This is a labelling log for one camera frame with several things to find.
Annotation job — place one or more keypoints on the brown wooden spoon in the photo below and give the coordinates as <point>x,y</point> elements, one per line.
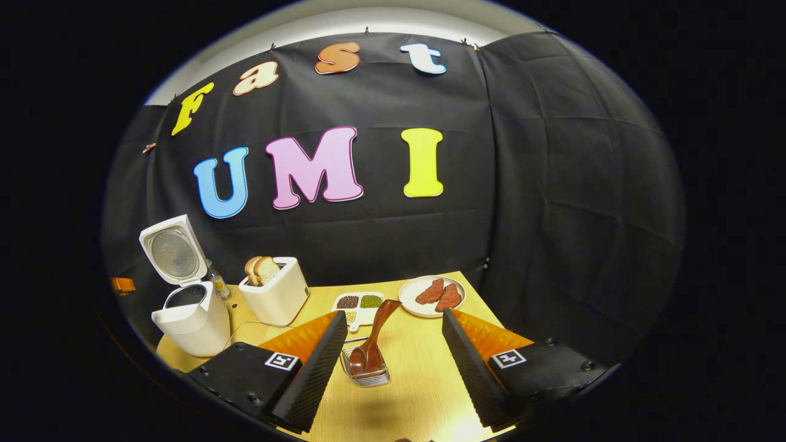
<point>384,319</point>

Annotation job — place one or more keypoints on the red meat slice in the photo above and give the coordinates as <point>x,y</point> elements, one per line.
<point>449,298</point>
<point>430,292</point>

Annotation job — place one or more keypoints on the white divided dish of beans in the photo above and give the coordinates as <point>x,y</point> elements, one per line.
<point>363,316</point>

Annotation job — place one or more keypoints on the white round plate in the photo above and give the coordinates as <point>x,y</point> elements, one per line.
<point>410,294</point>

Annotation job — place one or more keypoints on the white toaster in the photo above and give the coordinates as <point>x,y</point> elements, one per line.
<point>282,301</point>

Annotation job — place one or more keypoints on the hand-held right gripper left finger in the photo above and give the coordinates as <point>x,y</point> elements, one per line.
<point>313,380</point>

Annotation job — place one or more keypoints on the black backdrop cloth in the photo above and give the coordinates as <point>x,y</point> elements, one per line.
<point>552,184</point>

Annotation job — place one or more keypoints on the small clear bottle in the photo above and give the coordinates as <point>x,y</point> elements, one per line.
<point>219,287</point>

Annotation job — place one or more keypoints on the bread slice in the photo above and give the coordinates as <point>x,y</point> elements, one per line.
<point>268,270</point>
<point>250,270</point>

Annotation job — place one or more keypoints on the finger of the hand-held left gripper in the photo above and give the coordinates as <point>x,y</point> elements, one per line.
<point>124,285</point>

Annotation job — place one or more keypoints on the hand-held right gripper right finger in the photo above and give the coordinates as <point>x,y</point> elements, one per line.
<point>473,380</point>

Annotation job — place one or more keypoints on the white rice cooker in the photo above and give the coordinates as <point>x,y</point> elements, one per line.
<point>196,331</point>

